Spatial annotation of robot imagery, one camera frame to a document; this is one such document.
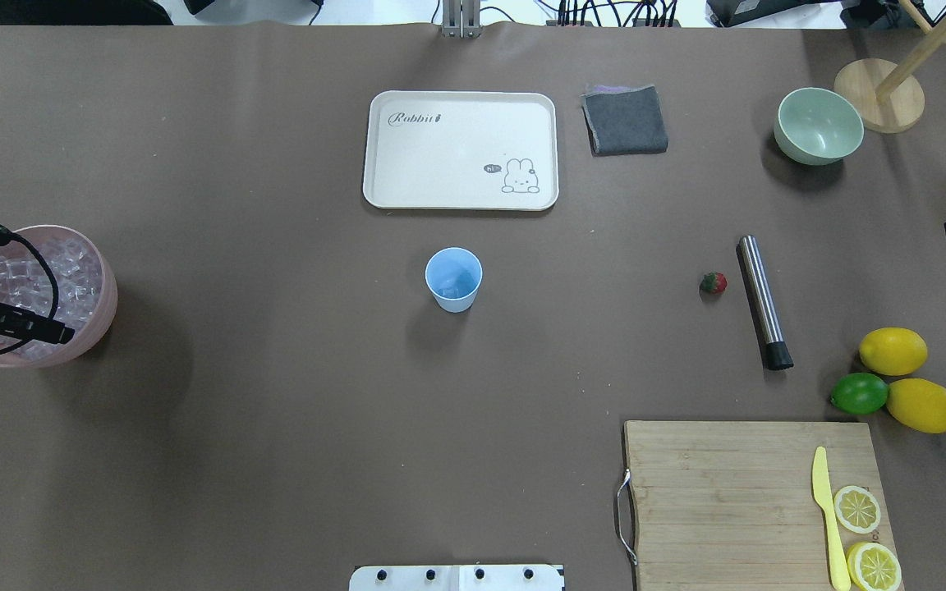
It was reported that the green lime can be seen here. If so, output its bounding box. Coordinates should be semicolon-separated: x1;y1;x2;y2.
829;373;889;415

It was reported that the wooden cutting board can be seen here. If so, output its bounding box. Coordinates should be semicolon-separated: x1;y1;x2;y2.
623;420;885;590

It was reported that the wooden mug tree stand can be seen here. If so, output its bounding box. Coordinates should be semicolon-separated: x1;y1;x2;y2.
833;1;946;134

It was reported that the yellow plastic knife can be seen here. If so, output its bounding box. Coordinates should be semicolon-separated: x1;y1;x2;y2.
811;447;852;590

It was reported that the light blue cup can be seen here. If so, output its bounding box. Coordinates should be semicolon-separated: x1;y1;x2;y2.
425;247;483;314

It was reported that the pink bowl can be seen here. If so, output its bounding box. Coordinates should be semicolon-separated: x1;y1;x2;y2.
0;224;119;368

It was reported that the mint green bowl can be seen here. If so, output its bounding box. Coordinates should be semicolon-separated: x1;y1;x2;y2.
773;87;865;166

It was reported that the pile of clear ice cubes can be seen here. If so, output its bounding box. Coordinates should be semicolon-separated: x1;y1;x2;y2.
0;236;104;360

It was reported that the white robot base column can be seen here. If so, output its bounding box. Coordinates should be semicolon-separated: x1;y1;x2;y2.
348;562;567;590

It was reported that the grey folded cloth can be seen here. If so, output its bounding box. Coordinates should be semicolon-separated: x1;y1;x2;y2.
581;84;669;156

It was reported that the aluminium frame post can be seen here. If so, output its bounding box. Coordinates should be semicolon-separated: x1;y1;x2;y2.
440;0;483;39

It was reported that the yellow lemon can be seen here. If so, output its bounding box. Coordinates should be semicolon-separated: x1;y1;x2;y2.
857;327;930;375
886;378;946;434

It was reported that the lemon slice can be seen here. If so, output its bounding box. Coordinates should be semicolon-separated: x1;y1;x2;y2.
833;485;883;534
846;542;903;590

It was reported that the small red strawberry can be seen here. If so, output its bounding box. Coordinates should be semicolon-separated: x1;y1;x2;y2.
699;272;728;296

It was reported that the cream rabbit tray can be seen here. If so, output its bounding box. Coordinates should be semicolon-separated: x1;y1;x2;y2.
363;90;559;212

